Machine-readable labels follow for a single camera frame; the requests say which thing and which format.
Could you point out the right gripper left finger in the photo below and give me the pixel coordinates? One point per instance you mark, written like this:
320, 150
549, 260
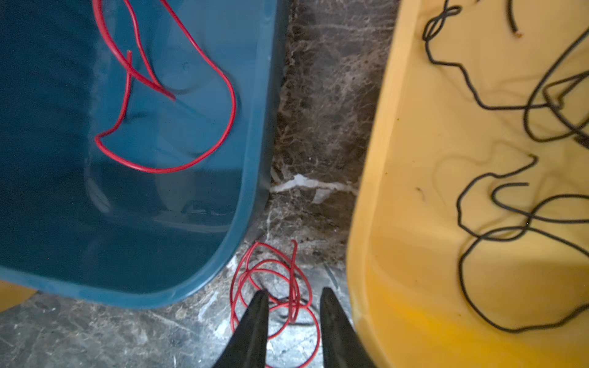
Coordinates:
247, 347

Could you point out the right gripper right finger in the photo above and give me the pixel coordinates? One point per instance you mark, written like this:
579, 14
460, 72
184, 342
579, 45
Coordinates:
341, 345

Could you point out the right yellow plastic bin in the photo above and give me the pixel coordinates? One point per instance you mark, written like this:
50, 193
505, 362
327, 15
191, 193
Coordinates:
469, 242

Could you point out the yellow plastic bin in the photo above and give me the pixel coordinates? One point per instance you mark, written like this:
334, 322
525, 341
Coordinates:
12, 295
469, 242

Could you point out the teal plastic bin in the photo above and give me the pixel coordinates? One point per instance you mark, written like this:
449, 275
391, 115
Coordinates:
124, 196

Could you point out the left yellow plastic bin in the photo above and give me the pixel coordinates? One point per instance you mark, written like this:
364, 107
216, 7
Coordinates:
12, 295

